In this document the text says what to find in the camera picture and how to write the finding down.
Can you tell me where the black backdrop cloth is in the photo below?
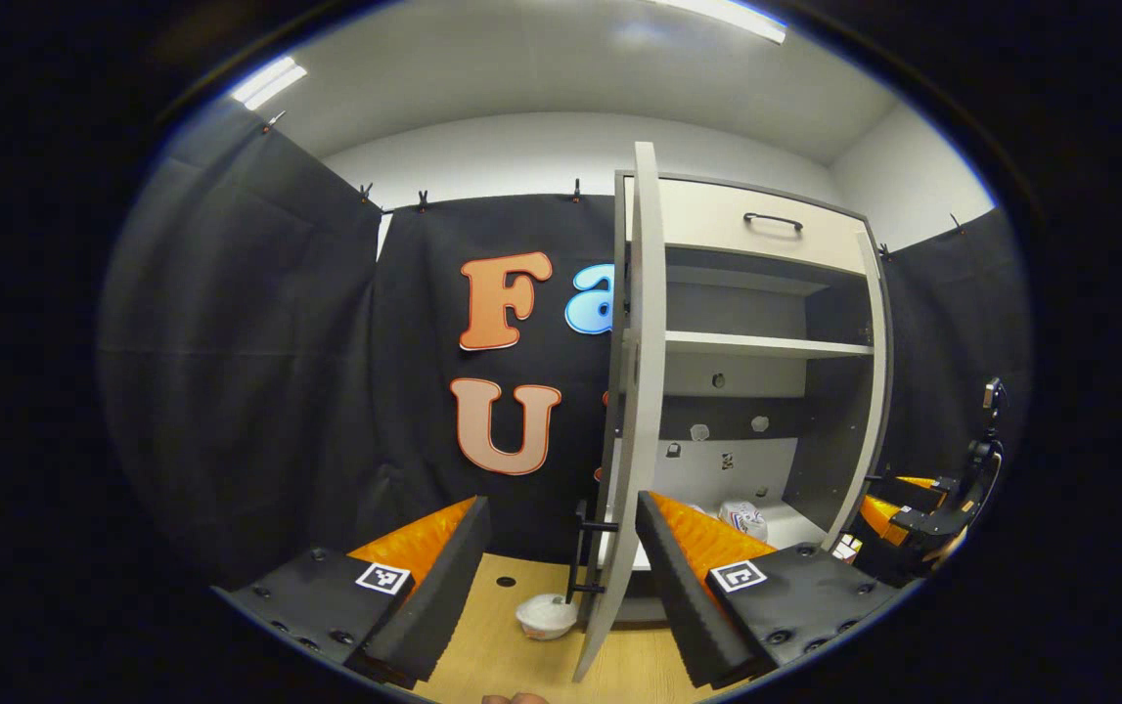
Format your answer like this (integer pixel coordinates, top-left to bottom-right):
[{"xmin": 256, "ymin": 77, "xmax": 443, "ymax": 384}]
[
  {"xmin": 96, "ymin": 98, "xmax": 385, "ymax": 588},
  {"xmin": 854, "ymin": 205, "xmax": 1036, "ymax": 588},
  {"xmin": 311, "ymin": 194, "xmax": 635, "ymax": 573}
]

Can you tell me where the white shoe cabinet door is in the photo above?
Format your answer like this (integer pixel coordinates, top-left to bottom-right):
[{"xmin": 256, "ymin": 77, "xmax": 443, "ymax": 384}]
[
  {"xmin": 572, "ymin": 142, "xmax": 669, "ymax": 683},
  {"xmin": 820, "ymin": 232, "xmax": 892, "ymax": 553}
]

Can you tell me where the white shoe cabinet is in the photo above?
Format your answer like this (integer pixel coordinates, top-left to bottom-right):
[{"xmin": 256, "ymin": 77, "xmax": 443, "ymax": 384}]
[{"xmin": 614, "ymin": 171, "xmax": 894, "ymax": 627}]

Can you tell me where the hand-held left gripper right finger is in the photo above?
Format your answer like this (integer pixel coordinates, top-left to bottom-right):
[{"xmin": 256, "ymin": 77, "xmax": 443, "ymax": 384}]
[{"xmin": 635, "ymin": 491, "xmax": 914, "ymax": 690}]

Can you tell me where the white lidded bowl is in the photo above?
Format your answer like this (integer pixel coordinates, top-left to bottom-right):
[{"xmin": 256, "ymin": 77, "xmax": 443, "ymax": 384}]
[{"xmin": 516, "ymin": 593, "xmax": 581, "ymax": 641}]

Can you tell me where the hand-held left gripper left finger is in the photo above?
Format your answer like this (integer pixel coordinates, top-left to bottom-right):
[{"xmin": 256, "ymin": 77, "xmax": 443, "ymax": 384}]
[{"xmin": 213, "ymin": 496, "xmax": 493, "ymax": 690}]

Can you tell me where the white shoe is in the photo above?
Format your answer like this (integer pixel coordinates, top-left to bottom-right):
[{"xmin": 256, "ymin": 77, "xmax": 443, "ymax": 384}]
[{"xmin": 717, "ymin": 500, "xmax": 770, "ymax": 545}]

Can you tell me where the long ceiling light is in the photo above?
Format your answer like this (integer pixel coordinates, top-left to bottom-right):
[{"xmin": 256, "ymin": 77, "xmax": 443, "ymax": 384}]
[
  {"xmin": 230, "ymin": 56, "xmax": 309, "ymax": 110},
  {"xmin": 653, "ymin": 0, "xmax": 788, "ymax": 46}
]

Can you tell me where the black door handle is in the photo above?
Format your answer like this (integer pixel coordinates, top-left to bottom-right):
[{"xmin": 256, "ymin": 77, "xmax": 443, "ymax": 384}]
[{"xmin": 565, "ymin": 499, "xmax": 620, "ymax": 605}]

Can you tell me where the cream cabinet drawer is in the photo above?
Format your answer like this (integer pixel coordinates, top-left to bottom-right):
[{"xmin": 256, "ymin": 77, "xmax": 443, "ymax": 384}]
[{"xmin": 631, "ymin": 178, "xmax": 870, "ymax": 277}]

